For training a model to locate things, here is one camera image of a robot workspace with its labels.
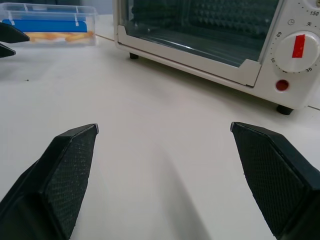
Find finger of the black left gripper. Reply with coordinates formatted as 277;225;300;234
0;21;31;44
0;43;17;59

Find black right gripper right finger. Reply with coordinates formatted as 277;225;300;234
229;121;320;240

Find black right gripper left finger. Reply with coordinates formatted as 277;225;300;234
0;123;100;240

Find clear plastic container blue lid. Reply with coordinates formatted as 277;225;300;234
0;2;98;47

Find red indicator light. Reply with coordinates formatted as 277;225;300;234
275;79;290;93

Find white toaster oven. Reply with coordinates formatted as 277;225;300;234
114;0;320;115

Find glass oven door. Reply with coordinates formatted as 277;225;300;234
116;0;285;88

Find blue container insert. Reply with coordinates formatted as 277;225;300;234
1;19;88;34

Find white timer knob red tape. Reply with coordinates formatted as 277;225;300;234
274;30;320;75

